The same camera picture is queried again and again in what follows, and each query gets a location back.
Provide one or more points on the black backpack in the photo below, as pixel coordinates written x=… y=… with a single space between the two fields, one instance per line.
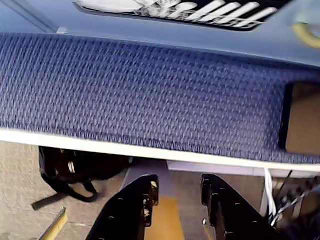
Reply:
x=75 y=165

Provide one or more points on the blue textured mat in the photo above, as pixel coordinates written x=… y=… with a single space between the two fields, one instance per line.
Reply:
x=150 y=100

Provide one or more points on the blue toy kitchen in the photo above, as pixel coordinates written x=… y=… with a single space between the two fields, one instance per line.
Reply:
x=150 y=31

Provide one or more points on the yellow wooden strip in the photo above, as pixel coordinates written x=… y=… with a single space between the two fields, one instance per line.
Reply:
x=56 y=223

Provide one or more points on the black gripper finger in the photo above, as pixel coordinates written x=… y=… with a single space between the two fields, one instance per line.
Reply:
x=235 y=220
x=125 y=215

